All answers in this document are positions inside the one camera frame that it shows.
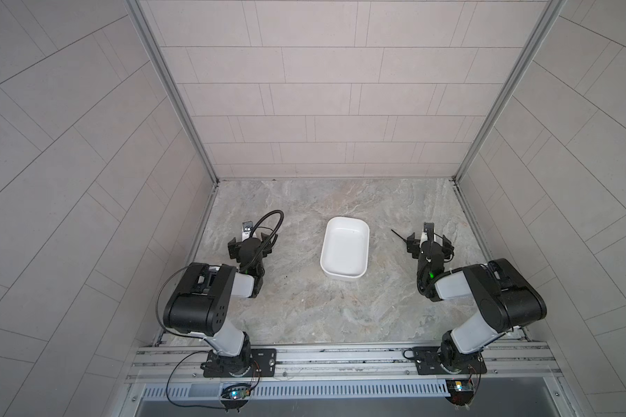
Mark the black screwdriver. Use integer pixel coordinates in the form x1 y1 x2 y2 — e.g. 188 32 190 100
391 229 409 244

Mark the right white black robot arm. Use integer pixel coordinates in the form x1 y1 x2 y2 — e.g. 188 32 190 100
403 222 547 375

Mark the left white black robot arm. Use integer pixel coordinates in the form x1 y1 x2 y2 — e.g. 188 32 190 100
161 216 278 378

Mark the white rectangular plastic bin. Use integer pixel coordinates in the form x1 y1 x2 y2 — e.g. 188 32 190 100
320 216 370 281

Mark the right circuit board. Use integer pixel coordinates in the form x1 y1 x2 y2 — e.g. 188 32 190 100
445 379 475 397

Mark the left green circuit board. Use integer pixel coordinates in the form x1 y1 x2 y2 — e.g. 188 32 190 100
221 384 251 401

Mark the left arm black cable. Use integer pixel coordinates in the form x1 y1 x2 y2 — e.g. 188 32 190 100
155 209 285 410

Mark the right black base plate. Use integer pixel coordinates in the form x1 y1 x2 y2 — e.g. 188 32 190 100
404 346 487 375

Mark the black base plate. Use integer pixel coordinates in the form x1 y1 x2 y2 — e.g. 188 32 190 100
404 346 487 375
200 349 278 378

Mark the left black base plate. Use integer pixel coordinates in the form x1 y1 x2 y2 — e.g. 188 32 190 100
200 349 278 378

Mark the aluminium mounting rail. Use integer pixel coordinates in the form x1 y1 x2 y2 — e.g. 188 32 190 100
123 340 563 383

